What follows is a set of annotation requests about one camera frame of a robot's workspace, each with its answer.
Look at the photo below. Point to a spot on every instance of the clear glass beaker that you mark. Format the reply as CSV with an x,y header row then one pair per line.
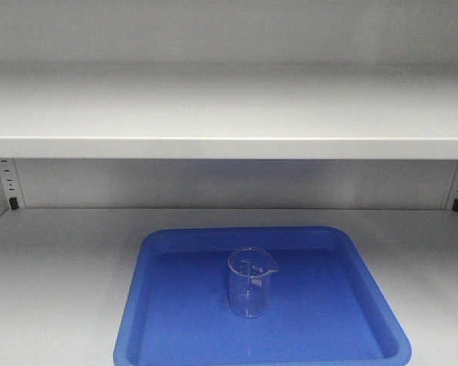
x,y
249,280

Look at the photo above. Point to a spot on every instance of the grey cabinet shelf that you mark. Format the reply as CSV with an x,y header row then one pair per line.
x,y
103,111

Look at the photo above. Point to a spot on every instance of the blue plastic tray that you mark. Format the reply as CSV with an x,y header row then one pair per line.
x,y
324,306

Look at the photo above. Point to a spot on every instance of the left shelf support rail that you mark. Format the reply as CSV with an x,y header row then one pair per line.
x,y
10,183

